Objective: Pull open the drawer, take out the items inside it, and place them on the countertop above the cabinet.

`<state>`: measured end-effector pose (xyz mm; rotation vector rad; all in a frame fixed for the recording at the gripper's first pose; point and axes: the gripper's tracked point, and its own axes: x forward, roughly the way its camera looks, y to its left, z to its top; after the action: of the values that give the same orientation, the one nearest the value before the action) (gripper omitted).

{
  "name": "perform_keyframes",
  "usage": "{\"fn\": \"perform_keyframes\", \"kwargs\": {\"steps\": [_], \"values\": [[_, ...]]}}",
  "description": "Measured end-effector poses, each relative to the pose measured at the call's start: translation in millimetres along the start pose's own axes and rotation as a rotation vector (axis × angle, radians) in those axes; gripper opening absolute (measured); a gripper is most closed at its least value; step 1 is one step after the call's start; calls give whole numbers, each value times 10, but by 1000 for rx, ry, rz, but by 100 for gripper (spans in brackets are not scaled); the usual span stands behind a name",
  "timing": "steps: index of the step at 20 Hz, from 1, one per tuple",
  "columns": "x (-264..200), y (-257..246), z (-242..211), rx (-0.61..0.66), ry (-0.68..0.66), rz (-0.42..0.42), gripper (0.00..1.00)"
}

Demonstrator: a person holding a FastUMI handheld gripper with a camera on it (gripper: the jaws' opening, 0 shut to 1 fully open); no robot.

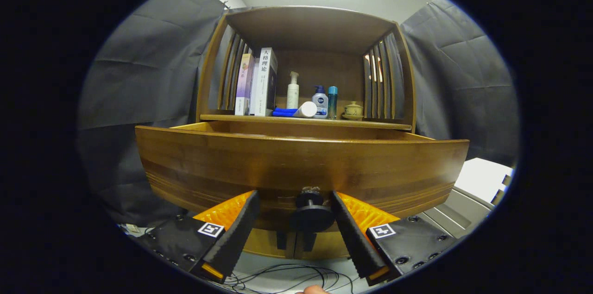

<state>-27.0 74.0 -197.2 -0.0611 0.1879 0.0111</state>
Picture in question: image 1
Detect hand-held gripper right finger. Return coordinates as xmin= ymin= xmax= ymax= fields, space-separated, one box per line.
xmin=330 ymin=190 xmax=461 ymax=287

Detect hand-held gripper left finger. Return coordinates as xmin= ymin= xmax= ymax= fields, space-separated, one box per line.
xmin=134 ymin=190 xmax=261 ymax=284

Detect black round drawer knob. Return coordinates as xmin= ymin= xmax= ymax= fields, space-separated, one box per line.
xmin=290 ymin=191 xmax=336 ymax=233

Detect brown wooden drawer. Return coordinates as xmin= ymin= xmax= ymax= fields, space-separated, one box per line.
xmin=134 ymin=120 xmax=470 ymax=233

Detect white tube with green end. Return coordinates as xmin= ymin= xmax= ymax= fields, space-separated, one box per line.
xmin=293 ymin=101 xmax=318 ymax=119

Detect brown wooden countertop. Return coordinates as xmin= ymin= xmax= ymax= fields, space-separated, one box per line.
xmin=200 ymin=113 xmax=413 ymax=131

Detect brown wooden cabinet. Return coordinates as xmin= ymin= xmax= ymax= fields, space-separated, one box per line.
xmin=196 ymin=6 xmax=417 ymax=260

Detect grey ribbed panel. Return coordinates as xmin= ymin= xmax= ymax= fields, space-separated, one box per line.
xmin=415 ymin=186 xmax=496 ymax=239

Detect beige lidded teacup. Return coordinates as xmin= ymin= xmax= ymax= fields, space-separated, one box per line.
xmin=342 ymin=101 xmax=365 ymax=121

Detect teal clear bottle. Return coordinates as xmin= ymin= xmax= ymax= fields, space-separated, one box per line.
xmin=328 ymin=86 xmax=339 ymax=120

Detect white bottle with blue cap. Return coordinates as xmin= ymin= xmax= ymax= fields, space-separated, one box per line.
xmin=311 ymin=85 xmax=329 ymax=119

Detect white flat board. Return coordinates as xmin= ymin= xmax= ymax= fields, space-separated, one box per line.
xmin=454 ymin=157 xmax=515 ymax=204

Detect white pump bottle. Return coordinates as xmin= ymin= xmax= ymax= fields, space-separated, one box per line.
xmin=286 ymin=71 xmax=300 ymax=109

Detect purple book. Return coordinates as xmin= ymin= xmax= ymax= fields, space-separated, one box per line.
xmin=234 ymin=53 xmax=255 ymax=116

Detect thick white book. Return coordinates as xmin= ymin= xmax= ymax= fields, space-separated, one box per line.
xmin=254 ymin=47 xmax=278 ymax=117

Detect black backdrop cloth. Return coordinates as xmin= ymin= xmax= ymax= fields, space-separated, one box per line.
xmin=76 ymin=0 xmax=519 ymax=227

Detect black floor cables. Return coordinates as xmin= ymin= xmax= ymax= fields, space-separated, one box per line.
xmin=222 ymin=263 xmax=355 ymax=294

